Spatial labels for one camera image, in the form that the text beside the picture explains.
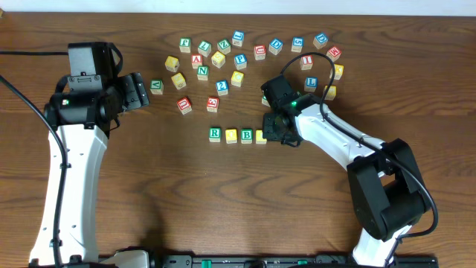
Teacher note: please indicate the green 4 block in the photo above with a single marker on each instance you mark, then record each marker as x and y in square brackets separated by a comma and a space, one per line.
[265, 102]

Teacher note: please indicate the yellow block upper left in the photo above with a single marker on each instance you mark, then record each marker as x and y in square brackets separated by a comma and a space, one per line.
[172, 64]

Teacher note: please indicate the red M block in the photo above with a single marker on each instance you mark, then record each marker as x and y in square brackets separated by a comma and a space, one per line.
[334, 53]

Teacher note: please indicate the yellow G block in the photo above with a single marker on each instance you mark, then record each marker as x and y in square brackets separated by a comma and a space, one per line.
[331, 92]

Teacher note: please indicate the green A block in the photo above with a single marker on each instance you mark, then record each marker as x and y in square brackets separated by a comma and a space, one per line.
[156, 87]

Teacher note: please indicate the red U block top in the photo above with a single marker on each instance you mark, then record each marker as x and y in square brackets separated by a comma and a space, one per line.
[259, 52]

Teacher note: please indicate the blue L block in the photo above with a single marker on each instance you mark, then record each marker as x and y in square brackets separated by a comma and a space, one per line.
[311, 84]

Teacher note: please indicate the blue P block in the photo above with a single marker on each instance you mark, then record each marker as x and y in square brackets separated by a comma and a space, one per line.
[240, 61]

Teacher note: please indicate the red A block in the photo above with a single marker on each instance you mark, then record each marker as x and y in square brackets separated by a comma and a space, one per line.
[196, 60]

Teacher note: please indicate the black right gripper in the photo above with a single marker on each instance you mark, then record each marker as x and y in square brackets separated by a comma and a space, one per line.
[269, 135]

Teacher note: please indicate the yellow block upper middle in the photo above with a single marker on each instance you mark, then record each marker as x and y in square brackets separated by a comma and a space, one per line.
[218, 59]

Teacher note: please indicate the green N block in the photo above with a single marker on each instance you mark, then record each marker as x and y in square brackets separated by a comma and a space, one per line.
[203, 73]

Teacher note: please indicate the red I block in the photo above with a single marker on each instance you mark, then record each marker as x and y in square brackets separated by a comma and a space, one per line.
[306, 62]

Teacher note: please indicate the blue S block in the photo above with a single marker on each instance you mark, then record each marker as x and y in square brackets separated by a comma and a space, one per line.
[297, 44]

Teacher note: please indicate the blue d block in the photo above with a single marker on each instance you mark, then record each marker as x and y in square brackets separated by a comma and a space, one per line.
[320, 40]
[275, 46]

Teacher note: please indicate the yellow block far right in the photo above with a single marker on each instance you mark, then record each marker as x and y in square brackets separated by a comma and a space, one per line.
[336, 72]

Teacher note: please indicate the green B block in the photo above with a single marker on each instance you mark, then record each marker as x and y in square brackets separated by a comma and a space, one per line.
[246, 136]

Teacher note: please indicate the yellow O block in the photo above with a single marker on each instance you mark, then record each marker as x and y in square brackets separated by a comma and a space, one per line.
[231, 136]
[259, 139]

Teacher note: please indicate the yellow S block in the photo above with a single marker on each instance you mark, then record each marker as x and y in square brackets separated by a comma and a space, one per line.
[179, 81]

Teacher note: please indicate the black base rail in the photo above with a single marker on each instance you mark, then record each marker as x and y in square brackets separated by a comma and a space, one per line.
[139, 257]

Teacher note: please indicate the green L block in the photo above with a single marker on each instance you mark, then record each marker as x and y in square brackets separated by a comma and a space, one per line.
[204, 48]

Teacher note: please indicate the red U block bottom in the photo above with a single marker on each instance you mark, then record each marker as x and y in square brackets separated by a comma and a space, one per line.
[184, 105]

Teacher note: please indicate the green R block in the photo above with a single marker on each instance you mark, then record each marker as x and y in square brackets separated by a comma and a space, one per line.
[215, 134]

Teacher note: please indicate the red u block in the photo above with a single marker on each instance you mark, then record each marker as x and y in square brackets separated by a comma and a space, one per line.
[259, 52]
[184, 105]

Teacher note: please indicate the blue D block right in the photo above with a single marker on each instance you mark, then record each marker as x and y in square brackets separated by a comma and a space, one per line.
[320, 40]

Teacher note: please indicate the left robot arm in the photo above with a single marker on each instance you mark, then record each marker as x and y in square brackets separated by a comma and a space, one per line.
[80, 112]

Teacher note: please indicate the green Z block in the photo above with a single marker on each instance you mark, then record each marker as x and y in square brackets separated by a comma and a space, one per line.
[224, 46]

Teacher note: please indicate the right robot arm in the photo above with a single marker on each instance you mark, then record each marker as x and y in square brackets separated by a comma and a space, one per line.
[387, 190]

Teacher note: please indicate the yellow C block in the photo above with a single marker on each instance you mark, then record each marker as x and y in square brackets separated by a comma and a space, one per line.
[237, 78]

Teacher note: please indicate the blue 2 block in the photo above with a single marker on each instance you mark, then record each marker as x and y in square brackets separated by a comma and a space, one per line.
[222, 87]

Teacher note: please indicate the green F block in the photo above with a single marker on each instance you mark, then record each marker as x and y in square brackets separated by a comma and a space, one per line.
[185, 45]

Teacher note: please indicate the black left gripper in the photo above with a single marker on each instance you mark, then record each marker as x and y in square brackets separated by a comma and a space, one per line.
[137, 91]

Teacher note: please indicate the blue block top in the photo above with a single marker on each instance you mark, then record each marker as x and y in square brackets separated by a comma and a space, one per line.
[238, 38]

